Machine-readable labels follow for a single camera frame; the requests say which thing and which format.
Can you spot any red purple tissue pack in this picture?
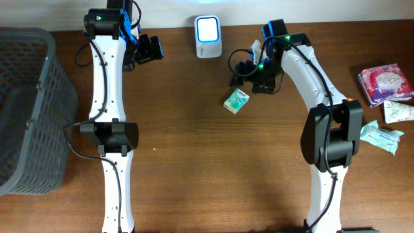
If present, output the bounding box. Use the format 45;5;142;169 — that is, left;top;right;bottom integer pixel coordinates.
358;63;413;107

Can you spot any white black barcode scanner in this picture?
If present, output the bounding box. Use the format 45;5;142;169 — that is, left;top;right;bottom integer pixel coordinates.
194;15;223;59

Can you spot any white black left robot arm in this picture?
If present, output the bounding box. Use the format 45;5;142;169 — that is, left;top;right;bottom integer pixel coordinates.
79;1;164;232

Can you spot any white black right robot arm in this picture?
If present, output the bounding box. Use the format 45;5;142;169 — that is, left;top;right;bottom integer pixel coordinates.
229;19;363;232

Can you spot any teal toilet tissue pack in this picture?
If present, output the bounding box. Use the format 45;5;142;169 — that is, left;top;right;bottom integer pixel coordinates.
360;120;404;155

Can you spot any dark grey plastic basket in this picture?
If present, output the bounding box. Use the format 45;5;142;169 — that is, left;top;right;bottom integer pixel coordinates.
1;27;79;195

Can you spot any white leaf-pattern tissue pack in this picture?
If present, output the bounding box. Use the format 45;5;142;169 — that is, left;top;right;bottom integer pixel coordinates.
384;100;413;124

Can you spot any green Kleenex tissue pack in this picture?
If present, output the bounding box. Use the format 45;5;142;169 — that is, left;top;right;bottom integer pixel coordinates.
223;89;250;114

